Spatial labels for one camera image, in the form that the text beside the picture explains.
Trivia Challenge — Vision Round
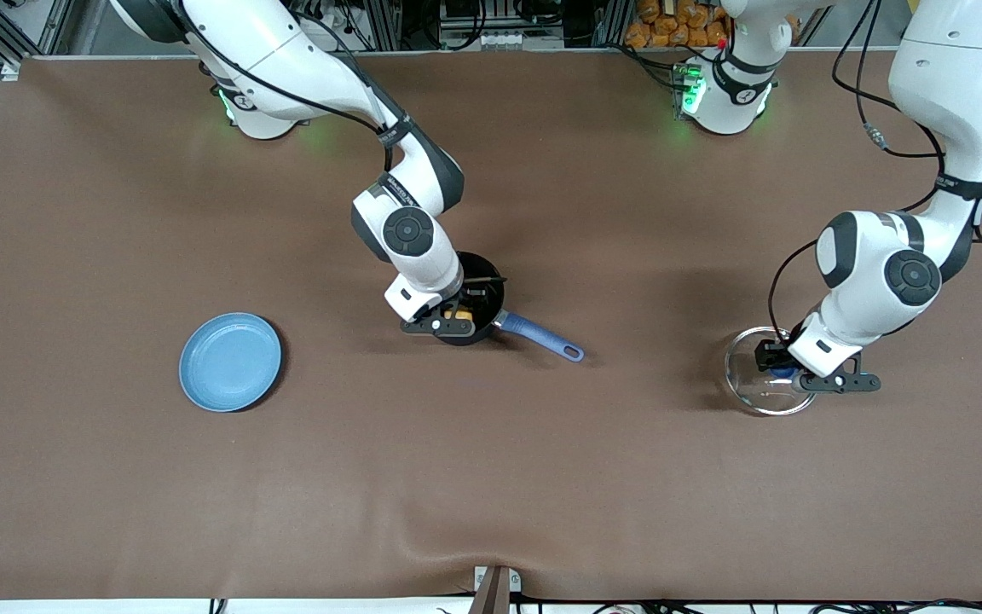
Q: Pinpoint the brown table cover mat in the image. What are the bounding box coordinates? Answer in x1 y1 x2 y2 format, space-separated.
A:
0 47 982 602

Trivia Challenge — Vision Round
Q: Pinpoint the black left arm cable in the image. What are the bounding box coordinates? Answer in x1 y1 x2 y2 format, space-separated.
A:
766 0 982 344

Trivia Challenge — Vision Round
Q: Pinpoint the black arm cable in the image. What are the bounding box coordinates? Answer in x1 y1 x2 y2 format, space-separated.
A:
176 0 511 284
766 0 982 344

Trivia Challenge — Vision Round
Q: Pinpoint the black pot with blue handle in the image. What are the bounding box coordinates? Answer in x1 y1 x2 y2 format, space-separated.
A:
431 252 586 363

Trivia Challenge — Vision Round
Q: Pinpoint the glass lid with blue knob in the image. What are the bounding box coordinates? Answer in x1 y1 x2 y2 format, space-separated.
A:
725 327 820 417

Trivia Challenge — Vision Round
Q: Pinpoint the blue round plate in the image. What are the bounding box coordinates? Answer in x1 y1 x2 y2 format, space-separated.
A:
179 312 283 414

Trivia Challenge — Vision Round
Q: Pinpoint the white power strip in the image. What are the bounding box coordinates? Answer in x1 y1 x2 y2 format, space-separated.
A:
291 0 377 39

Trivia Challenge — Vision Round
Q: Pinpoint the bag of orange fruit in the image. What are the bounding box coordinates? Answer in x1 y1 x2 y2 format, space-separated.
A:
625 0 799 49

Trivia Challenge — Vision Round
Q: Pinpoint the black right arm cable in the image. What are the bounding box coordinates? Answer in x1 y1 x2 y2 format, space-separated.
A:
176 0 511 284

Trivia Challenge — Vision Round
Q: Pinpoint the metal table clamp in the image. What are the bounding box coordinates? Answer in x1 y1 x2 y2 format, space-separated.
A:
472 565 523 614

